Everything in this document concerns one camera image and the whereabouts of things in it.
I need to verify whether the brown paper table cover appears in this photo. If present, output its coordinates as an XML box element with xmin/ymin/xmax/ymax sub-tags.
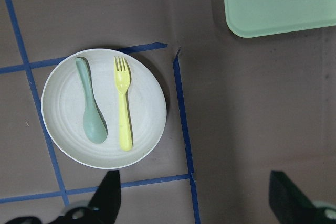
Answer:
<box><xmin>1</xmin><ymin>0</ymin><xmax>335</xmax><ymax>223</ymax></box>

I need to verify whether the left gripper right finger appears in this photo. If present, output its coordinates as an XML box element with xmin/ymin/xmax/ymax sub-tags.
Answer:
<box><xmin>268</xmin><ymin>171</ymin><xmax>323</xmax><ymax>224</ymax></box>

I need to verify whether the grey-green spoon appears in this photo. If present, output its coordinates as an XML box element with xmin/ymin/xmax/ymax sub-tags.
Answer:
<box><xmin>75</xmin><ymin>57</ymin><xmax>108</xmax><ymax>144</ymax></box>

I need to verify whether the light green tray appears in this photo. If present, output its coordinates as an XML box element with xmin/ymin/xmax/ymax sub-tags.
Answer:
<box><xmin>224</xmin><ymin>0</ymin><xmax>335</xmax><ymax>38</ymax></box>

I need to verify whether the white round plate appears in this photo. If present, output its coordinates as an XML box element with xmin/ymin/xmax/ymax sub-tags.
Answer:
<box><xmin>41</xmin><ymin>49</ymin><xmax>167</xmax><ymax>169</ymax></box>

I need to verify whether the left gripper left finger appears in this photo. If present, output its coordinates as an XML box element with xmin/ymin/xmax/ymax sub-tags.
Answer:
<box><xmin>88</xmin><ymin>170</ymin><xmax>121</xmax><ymax>224</ymax></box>

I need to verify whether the yellow plastic fork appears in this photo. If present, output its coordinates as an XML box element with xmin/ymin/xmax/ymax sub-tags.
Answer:
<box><xmin>114</xmin><ymin>57</ymin><xmax>132</xmax><ymax>151</ymax></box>

